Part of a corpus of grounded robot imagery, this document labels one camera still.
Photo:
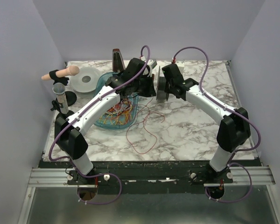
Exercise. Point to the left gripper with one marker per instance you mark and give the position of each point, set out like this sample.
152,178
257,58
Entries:
150,86

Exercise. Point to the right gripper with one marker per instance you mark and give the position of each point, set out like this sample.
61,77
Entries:
162,87

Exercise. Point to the dark grey cable spool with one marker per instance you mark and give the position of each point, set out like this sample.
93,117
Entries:
161,95

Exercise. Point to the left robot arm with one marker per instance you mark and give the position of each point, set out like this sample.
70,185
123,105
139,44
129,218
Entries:
70,132

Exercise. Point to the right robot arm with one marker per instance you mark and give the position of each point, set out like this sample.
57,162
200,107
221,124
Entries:
233,129

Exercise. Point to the blue transparent plastic bin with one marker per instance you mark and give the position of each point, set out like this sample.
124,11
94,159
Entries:
120,116

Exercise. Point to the brown metronome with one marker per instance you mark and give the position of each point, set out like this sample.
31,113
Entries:
118,64

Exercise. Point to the pink microphone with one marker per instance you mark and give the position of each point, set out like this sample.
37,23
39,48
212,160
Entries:
70,71

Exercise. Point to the black microphone stand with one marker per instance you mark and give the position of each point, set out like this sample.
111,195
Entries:
70,96
64,114

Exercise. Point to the silver microphone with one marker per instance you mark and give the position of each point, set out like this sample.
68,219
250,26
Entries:
59,90

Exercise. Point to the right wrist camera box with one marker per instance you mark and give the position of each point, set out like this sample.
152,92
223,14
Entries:
181,65

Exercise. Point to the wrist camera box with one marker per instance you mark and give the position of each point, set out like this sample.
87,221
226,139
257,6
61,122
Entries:
181,65
151,64

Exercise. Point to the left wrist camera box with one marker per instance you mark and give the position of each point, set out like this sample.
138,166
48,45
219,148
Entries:
151,64

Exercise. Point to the white cable spool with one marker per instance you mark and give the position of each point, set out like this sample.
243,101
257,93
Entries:
86,80

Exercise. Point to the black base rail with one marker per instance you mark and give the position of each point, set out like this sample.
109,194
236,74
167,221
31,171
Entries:
150,177

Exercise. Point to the aluminium rail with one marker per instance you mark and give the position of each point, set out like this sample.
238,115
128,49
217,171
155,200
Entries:
48,177

